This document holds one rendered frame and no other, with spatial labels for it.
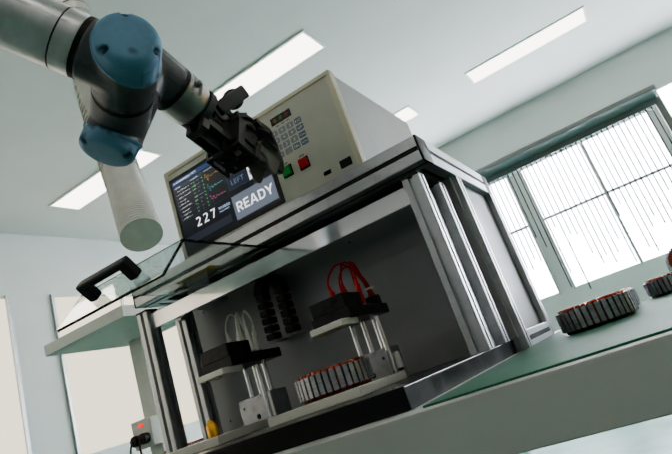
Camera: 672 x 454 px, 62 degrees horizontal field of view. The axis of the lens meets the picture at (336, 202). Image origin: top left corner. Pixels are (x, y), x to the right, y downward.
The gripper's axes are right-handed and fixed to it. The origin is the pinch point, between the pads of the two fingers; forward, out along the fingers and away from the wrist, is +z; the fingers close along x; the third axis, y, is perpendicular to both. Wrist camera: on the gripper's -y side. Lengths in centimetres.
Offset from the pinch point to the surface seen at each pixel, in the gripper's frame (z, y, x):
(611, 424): -12, 59, 40
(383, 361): 18.0, 33.9, 6.2
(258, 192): 3.2, 0.1, -7.4
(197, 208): 1.7, -3.2, -22.5
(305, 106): -1.2, -9.5, 7.9
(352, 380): 5.0, 41.4, 8.1
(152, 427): 62, 6, -104
